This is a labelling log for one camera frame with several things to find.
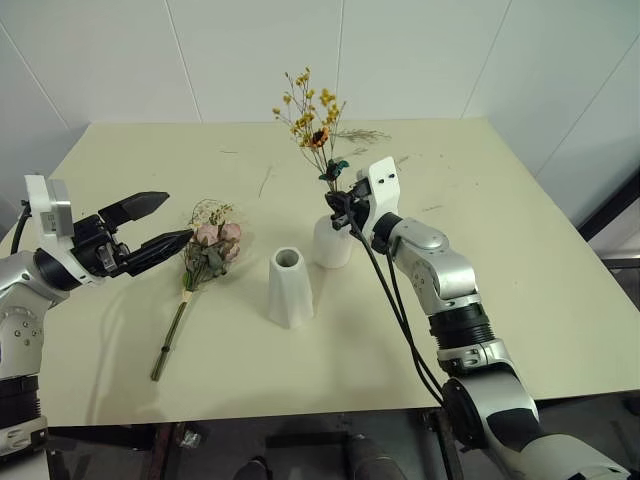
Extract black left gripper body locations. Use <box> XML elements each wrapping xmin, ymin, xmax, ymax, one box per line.
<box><xmin>71</xmin><ymin>213</ymin><xmax>140</xmax><ymax>280</ymax></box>

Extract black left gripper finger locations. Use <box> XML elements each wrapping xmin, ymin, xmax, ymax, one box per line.
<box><xmin>98</xmin><ymin>190</ymin><xmax>170</xmax><ymax>226</ymax></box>
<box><xmin>121</xmin><ymin>228</ymin><xmax>195</xmax><ymax>279</ymax></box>

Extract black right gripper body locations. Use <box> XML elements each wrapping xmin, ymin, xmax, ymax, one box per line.
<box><xmin>346</xmin><ymin>177</ymin><xmax>375</xmax><ymax>230</ymax></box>

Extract yellow dried flower bouquet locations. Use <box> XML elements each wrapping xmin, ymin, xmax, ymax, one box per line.
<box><xmin>272</xmin><ymin>66</ymin><xmax>350</xmax><ymax>201</ymax></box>

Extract pink rose flower bouquet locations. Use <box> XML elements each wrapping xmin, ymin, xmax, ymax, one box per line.
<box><xmin>149</xmin><ymin>198</ymin><xmax>245</xmax><ymax>383</ymax></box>

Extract round white vase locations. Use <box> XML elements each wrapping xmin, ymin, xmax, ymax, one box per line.
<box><xmin>312</xmin><ymin>213</ymin><xmax>354</xmax><ymax>270</ymax></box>

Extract dried grass sprig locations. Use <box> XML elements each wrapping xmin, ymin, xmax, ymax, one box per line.
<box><xmin>333</xmin><ymin>127</ymin><xmax>394</xmax><ymax>145</ymax></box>

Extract tall faceted white vase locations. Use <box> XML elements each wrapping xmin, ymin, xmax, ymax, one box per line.
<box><xmin>268</xmin><ymin>246</ymin><xmax>316</xmax><ymax>330</ymax></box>

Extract dark rounded shape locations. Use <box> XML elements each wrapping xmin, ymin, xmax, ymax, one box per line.
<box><xmin>343</xmin><ymin>433</ymin><xmax>409</xmax><ymax>480</ymax></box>
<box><xmin>233</xmin><ymin>455</ymin><xmax>272</xmax><ymax>480</ymax></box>

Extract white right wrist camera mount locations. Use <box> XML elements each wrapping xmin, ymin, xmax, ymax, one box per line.
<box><xmin>356</xmin><ymin>156</ymin><xmax>404</xmax><ymax>242</ymax></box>

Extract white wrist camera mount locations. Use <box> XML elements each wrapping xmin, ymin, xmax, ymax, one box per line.
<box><xmin>356</xmin><ymin>156</ymin><xmax>404</xmax><ymax>242</ymax></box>
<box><xmin>23</xmin><ymin>173</ymin><xmax>96</xmax><ymax>287</ymax></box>

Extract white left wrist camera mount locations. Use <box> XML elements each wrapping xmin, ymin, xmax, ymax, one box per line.
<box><xmin>23</xmin><ymin>173</ymin><xmax>96</xmax><ymax>287</ymax></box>

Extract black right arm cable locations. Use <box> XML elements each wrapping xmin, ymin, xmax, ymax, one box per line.
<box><xmin>384</xmin><ymin>243</ymin><xmax>446</xmax><ymax>401</ymax></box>
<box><xmin>348</xmin><ymin>222</ymin><xmax>445</xmax><ymax>409</ymax></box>

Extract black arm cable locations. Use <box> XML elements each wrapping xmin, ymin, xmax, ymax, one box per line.
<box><xmin>348</xmin><ymin>222</ymin><xmax>445</xmax><ymax>409</ymax></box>
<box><xmin>9</xmin><ymin>198</ymin><xmax>33</xmax><ymax>255</ymax></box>
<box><xmin>384</xmin><ymin>243</ymin><xmax>446</xmax><ymax>401</ymax></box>

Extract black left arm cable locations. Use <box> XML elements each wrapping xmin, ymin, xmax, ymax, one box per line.
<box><xmin>9</xmin><ymin>198</ymin><xmax>33</xmax><ymax>255</ymax></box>

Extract dark metal table frame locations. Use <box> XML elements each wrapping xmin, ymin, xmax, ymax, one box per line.
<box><xmin>47</xmin><ymin>407</ymin><xmax>454</xmax><ymax>480</ymax></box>

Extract black metal frame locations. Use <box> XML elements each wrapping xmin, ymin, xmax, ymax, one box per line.
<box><xmin>574</xmin><ymin>167</ymin><xmax>640</xmax><ymax>274</ymax></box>

